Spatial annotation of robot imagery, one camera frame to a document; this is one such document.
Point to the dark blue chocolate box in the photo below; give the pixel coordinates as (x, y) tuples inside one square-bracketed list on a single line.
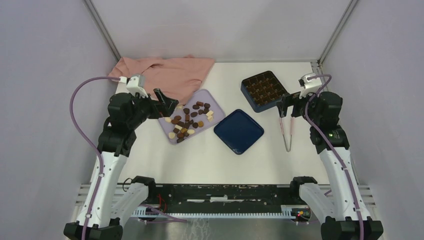
[(262, 91)]

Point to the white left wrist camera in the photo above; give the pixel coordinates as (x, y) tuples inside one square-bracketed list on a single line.
[(135, 85)]

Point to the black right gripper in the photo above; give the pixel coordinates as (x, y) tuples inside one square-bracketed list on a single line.
[(290, 100)]

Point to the pink cloth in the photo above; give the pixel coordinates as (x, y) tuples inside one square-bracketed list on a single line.
[(178, 78)]

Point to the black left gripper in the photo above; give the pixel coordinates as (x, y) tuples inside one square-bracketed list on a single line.
[(165, 108)]

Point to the pink handled metal tongs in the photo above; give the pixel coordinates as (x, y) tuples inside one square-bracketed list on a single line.
[(287, 133)]

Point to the dark blue box lid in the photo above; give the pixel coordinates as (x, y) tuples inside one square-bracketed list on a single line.
[(238, 131)]

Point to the lilac plastic tray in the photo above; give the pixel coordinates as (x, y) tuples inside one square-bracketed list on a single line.
[(179, 122)]

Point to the caramel ridged chocolate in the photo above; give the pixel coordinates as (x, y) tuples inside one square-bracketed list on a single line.
[(200, 124)]

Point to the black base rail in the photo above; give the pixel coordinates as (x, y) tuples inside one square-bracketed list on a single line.
[(223, 198)]

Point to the white rectangular chocolate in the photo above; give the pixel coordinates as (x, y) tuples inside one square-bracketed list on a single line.
[(209, 113)]

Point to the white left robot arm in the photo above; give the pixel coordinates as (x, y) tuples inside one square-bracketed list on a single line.
[(100, 218)]

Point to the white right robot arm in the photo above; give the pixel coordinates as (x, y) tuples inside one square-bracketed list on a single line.
[(344, 216)]

